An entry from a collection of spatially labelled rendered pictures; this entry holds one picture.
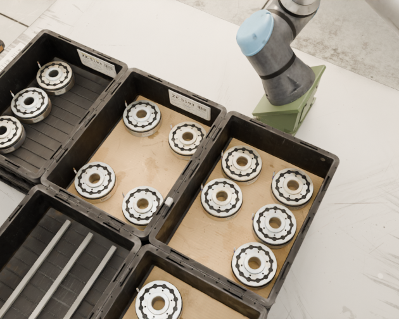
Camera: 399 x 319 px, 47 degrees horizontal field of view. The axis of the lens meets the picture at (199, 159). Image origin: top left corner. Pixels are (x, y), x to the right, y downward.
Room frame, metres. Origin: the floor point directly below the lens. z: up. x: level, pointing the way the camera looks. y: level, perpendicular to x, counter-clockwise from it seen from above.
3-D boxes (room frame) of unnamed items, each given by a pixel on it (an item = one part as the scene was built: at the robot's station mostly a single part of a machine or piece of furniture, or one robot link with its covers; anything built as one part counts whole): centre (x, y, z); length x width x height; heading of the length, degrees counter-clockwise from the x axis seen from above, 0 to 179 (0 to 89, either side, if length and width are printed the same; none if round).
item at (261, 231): (0.39, -0.17, 0.86); 0.10 x 0.10 x 0.01
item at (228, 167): (0.56, -0.11, 0.86); 0.10 x 0.10 x 0.01
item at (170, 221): (0.43, -0.11, 0.87); 0.40 x 0.30 x 0.11; 149
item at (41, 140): (0.74, 0.41, 0.87); 0.40 x 0.30 x 0.11; 149
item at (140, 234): (0.58, 0.15, 0.92); 0.40 x 0.30 x 0.02; 149
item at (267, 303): (0.43, -0.11, 0.92); 0.40 x 0.30 x 0.02; 149
